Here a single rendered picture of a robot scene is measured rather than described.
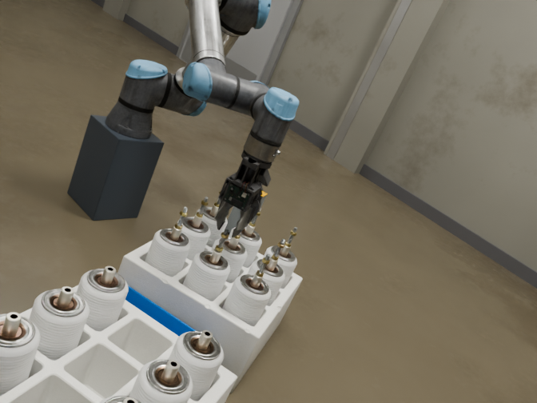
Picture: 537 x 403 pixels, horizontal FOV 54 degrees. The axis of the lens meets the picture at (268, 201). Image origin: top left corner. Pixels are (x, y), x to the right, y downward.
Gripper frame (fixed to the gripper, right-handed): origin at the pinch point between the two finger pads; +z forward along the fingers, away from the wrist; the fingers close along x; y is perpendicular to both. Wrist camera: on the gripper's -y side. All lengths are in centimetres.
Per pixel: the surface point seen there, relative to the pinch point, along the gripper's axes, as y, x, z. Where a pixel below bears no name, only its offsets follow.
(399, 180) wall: -250, 44, 23
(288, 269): -19.1, 16.3, 11.6
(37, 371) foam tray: 48, -10, 19
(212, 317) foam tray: 8.7, 7.0, 18.4
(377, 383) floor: -28, 55, 35
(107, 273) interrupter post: 30.2, -12.3, 7.0
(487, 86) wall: -241, 63, -55
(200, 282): 5.4, 0.3, 13.9
